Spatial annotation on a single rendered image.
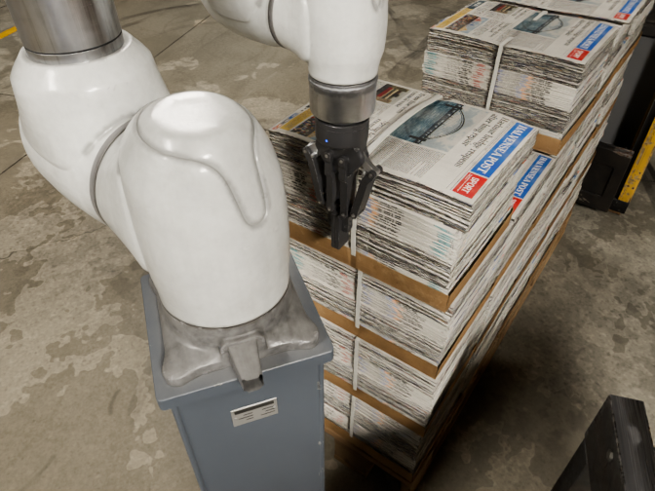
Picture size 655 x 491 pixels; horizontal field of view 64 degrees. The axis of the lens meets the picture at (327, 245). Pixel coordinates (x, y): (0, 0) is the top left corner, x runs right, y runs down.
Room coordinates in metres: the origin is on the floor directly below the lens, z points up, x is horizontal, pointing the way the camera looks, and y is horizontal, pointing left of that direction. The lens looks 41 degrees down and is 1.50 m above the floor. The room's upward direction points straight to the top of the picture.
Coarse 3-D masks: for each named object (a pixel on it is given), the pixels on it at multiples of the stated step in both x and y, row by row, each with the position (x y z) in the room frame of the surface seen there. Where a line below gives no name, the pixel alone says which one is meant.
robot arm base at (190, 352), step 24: (288, 288) 0.43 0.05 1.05; (168, 312) 0.39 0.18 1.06; (288, 312) 0.42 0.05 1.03; (168, 336) 0.38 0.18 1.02; (192, 336) 0.37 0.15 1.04; (216, 336) 0.36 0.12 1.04; (240, 336) 0.37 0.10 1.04; (264, 336) 0.38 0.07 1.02; (288, 336) 0.39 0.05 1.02; (312, 336) 0.39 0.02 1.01; (168, 360) 0.35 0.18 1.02; (192, 360) 0.35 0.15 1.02; (216, 360) 0.35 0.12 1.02; (240, 360) 0.34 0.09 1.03; (168, 384) 0.33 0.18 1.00
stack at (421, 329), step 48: (576, 144) 1.33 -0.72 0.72; (528, 192) 0.94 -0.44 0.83; (528, 240) 1.06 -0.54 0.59; (336, 288) 0.75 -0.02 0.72; (384, 288) 0.68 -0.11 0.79; (480, 288) 0.73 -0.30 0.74; (528, 288) 1.42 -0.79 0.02; (336, 336) 0.75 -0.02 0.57; (384, 336) 0.68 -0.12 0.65; (432, 336) 0.62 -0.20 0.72; (480, 336) 0.87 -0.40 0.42; (384, 384) 0.67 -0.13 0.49; (432, 384) 0.61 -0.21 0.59; (384, 432) 0.66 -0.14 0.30; (432, 432) 0.69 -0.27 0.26
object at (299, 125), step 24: (384, 96) 0.92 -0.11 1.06; (408, 96) 0.92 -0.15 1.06; (288, 120) 0.83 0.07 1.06; (312, 120) 0.82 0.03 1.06; (384, 120) 0.83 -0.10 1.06; (288, 144) 0.78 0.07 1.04; (288, 168) 0.78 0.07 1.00; (288, 192) 0.77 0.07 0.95; (312, 192) 0.74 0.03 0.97; (312, 216) 0.74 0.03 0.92
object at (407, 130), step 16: (432, 96) 0.92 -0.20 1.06; (400, 112) 0.86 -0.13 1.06; (416, 112) 0.86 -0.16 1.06; (432, 112) 0.86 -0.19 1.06; (384, 128) 0.80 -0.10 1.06; (400, 128) 0.80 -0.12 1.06; (416, 128) 0.80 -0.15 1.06; (368, 144) 0.75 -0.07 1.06; (384, 144) 0.75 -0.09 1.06; (400, 144) 0.75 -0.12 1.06; (384, 160) 0.70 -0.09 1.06; (368, 208) 0.68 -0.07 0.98; (368, 224) 0.68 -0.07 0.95; (368, 240) 0.67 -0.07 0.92
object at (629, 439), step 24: (600, 408) 0.45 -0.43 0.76; (624, 408) 0.42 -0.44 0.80; (600, 432) 0.41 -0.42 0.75; (624, 432) 0.39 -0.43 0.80; (648, 432) 0.39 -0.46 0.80; (600, 456) 0.38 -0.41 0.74; (624, 456) 0.35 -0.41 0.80; (648, 456) 0.35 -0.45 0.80; (600, 480) 0.35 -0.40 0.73; (624, 480) 0.32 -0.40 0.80; (648, 480) 0.32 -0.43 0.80
